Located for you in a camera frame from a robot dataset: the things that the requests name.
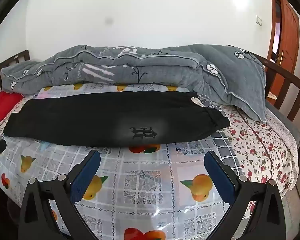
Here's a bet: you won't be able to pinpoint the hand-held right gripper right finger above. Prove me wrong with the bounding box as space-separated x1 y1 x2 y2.
204 151 290 240

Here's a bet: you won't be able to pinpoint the red cloth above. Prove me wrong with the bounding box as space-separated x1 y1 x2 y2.
0 91 24 121

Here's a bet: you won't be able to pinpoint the wooden door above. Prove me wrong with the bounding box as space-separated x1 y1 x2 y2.
267 0 300 81

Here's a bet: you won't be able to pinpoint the wooden chair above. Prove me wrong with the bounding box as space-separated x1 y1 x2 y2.
0 45 300 166

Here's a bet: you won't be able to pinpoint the fruit-print plastic cover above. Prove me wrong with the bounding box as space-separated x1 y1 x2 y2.
0 84 243 240

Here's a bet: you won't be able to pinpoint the floral bedsheet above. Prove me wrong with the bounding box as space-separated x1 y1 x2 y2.
0 94 299 221

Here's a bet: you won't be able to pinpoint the black pants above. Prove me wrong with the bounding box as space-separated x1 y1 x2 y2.
3 91 231 147

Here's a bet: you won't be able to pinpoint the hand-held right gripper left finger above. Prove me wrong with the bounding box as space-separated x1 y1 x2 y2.
18 150 102 240

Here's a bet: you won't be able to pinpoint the grey mattress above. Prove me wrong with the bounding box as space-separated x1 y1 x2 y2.
265 102 300 146

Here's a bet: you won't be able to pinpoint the grey flower-print pillow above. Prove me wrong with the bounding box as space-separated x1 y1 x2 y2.
190 44 267 123

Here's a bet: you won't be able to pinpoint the grey flower-print quilt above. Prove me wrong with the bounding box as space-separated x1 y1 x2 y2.
0 44 217 99

